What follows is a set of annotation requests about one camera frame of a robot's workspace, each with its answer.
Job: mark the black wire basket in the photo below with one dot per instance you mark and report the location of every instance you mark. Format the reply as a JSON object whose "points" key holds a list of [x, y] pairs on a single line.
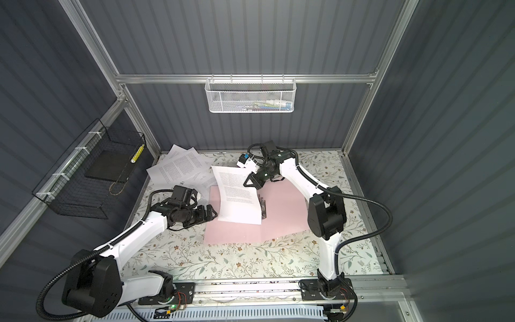
{"points": [[94, 181]]}

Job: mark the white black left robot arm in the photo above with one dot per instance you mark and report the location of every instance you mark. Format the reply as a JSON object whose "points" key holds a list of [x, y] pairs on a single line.
{"points": [[95, 285]]}

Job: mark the white vented cable duct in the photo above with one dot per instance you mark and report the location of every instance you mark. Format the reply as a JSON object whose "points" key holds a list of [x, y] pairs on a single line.
{"points": [[234, 313]]}

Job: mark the white wire mesh basket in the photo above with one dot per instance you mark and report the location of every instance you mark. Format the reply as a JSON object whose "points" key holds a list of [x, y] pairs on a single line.
{"points": [[226, 98]]}

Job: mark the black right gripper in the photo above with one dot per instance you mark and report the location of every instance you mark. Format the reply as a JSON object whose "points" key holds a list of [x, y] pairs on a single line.
{"points": [[255, 183]]}

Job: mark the aluminium corner frame post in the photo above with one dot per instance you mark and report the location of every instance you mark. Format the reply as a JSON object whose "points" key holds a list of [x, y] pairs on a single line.
{"points": [[88, 34]]}

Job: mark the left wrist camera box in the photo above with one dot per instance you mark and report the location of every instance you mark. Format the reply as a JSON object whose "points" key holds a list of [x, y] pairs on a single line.
{"points": [[183, 197]]}

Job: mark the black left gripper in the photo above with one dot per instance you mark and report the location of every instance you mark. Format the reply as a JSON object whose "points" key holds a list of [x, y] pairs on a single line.
{"points": [[209, 216]]}

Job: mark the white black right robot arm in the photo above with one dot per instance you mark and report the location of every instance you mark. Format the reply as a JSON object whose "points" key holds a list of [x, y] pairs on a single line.
{"points": [[326, 209]]}

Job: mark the pens in white basket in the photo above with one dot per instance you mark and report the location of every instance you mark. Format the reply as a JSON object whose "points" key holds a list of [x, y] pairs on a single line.
{"points": [[269, 105]]}

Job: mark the pink file folder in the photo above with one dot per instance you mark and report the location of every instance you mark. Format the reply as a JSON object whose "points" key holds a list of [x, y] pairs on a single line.
{"points": [[286, 213]]}

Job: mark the yellow marker pen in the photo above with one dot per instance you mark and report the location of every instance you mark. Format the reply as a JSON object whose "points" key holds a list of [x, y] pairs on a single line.
{"points": [[137, 154]]}

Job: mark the horizontal aluminium frame bar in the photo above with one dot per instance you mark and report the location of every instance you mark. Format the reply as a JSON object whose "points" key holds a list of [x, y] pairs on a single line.
{"points": [[261, 78]]}

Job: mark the black foam pad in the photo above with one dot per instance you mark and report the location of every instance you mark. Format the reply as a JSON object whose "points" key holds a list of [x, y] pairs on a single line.
{"points": [[111, 166]]}

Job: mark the printed paper sheet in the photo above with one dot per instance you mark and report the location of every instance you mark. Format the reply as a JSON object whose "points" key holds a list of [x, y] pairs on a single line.
{"points": [[203, 186], [239, 204], [176, 171]]}

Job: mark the metal folder clip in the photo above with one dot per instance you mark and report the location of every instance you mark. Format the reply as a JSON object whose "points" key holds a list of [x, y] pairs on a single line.
{"points": [[263, 208]]}

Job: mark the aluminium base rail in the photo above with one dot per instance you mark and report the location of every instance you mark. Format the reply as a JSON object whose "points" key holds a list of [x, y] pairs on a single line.
{"points": [[275, 291]]}

